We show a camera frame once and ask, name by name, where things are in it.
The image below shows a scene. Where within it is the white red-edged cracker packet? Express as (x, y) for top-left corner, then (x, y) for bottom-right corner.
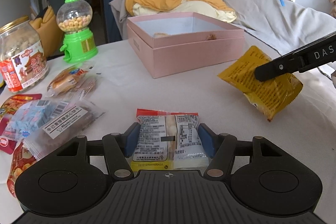
(130, 109), (209, 172)

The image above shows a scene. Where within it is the clear bread packet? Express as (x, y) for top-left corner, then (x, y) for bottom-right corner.
(46, 62), (97, 98)

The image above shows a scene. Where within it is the pale yellow snack packet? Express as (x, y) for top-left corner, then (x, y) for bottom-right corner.
(153, 32), (170, 38)

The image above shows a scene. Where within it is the grey sofa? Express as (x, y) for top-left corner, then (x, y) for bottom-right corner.
(109, 0), (336, 83)

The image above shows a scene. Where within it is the clear sandwich biscuit packet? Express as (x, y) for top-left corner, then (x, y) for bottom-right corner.
(23, 99), (105, 160)

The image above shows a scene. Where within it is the blue candy packet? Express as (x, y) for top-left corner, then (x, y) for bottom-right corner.
(3, 100), (56, 141)

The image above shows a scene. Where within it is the red nut packet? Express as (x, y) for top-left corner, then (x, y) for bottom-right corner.
(7, 142), (37, 198)

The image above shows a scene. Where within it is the pink cardboard box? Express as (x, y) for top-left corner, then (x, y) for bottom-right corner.
(126, 12), (245, 79)

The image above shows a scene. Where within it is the orange plush toy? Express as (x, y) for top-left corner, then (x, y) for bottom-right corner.
(29, 6), (63, 57)

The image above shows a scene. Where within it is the plastic peanut jar gold lid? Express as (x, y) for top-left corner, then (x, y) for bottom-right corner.
(1, 16), (49, 93)

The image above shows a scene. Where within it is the green candy dispenser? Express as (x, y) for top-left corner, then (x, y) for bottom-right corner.
(56, 0), (98, 64)

